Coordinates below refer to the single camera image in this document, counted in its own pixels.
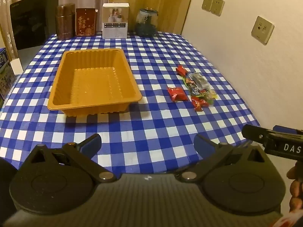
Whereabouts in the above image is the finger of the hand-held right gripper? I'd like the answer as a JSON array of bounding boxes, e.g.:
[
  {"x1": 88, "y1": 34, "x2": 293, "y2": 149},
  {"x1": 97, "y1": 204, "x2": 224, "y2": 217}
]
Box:
[
  {"x1": 242, "y1": 124, "x2": 276, "y2": 147},
  {"x1": 272, "y1": 125, "x2": 297, "y2": 134}
]

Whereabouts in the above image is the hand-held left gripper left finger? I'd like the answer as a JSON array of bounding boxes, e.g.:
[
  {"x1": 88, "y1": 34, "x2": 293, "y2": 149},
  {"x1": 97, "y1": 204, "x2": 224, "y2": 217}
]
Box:
[{"x1": 30, "y1": 134, "x2": 117, "y2": 183}]

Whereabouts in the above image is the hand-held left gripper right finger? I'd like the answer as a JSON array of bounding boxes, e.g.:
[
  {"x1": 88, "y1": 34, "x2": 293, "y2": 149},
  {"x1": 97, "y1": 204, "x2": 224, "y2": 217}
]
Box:
[{"x1": 174, "y1": 134, "x2": 269, "y2": 182}]

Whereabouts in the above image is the red snack packet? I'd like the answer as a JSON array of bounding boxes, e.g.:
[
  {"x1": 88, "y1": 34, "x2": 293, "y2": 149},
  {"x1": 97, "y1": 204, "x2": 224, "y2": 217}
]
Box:
[
  {"x1": 191, "y1": 97, "x2": 207, "y2": 112},
  {"x1": 168, "y1": 87, "x2": 190, "y2": 102}
]

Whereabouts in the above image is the green yellow candy packet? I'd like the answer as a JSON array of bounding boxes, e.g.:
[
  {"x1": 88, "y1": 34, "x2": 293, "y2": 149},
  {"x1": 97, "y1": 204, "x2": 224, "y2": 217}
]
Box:
[{"x1": 201, "y1": 95, "x2": 215, "y2": 107}]

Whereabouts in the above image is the black green snack bar packet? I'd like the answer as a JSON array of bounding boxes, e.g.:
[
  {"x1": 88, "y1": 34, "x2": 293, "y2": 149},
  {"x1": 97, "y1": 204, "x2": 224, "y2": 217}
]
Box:
[{"x1": 184, "y1": 76, "x2": 201, "y2": 97}]

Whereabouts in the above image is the orange plastic tray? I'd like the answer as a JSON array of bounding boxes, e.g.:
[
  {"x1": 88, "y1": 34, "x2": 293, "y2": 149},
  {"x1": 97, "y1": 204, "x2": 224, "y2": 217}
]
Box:
[{"x1": 47, "y1": 48, "x2": 142, "y2": 117}]

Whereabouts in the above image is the grey clear snack packet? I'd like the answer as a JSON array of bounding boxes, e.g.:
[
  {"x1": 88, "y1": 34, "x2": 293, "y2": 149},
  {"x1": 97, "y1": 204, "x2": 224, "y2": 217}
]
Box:
[{"x1": 191, "y1": 72, "x2": 211, "y2": 90}]

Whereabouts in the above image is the person's right hand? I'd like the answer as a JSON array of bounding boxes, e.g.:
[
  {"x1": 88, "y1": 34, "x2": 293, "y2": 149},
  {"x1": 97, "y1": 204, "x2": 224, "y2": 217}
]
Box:
[{"x1": 286, "y1": 163, "x2": 303, "y2": 214}]

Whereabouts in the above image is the blue white checkered tablecloth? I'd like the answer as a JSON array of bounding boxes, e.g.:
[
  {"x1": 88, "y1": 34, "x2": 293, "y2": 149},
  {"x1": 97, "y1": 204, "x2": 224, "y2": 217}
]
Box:
[{"x1": 0, "y1": 31, "x2": 261, "y2": 174}]

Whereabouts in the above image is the red white fabric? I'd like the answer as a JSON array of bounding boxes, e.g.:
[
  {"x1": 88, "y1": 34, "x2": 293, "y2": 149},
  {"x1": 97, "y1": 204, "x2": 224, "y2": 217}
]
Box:
[{"x1": 272, "y1": 214, "x2": 303, "y2": 227}]

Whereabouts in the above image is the white chair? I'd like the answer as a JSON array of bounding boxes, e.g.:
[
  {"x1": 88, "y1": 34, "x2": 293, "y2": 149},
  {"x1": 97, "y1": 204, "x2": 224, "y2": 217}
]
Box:
[{"x1": 10, "y1": 58, "x2": 23, "y2": 76}]

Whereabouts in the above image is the blue printed carton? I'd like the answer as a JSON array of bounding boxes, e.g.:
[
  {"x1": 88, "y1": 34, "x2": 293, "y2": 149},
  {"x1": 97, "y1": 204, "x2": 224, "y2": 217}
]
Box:
[{"x1": 0, "y1": 47, "x2": 17, "y2": 101}]

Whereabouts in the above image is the red gold printed box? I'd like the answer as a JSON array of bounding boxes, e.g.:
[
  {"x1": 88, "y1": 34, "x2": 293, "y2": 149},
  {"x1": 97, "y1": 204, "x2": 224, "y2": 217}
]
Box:
[{"x1": 75, "y1": 8, "x2": 98, "y2": 37}]

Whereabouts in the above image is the white product box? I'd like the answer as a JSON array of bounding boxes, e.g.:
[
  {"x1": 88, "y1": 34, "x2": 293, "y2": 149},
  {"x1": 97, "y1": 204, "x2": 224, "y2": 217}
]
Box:
[{"x1": 102, "y1": 3, "x2": 130, "y2": 39}]

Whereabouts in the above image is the brown metal canister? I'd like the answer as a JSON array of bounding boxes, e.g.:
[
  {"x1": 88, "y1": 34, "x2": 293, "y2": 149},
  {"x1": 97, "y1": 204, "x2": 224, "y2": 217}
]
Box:
[{"x1": 56, "y1": 3, "x2": 76, "y2": 40}]

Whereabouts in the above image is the glass jar with dark contents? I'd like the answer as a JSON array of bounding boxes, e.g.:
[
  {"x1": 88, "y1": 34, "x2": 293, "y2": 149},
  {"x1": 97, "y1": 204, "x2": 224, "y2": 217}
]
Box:
[{"x1": 135, "y1": 8, "x2": 158, "y2": 37}]

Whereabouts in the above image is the black glossy appliance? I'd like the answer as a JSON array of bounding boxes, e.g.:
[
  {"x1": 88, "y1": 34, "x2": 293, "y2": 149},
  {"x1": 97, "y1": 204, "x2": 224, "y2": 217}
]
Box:
[{"x1": 9, "y1": 0, "x2": 59, "y2": 70}]

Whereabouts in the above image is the beige data wall plate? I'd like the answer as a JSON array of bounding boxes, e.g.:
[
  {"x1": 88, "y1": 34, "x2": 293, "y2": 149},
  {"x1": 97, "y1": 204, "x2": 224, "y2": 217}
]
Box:
[{"x1": 251, "y1": 16, "x2": 275, "y2": 45}]

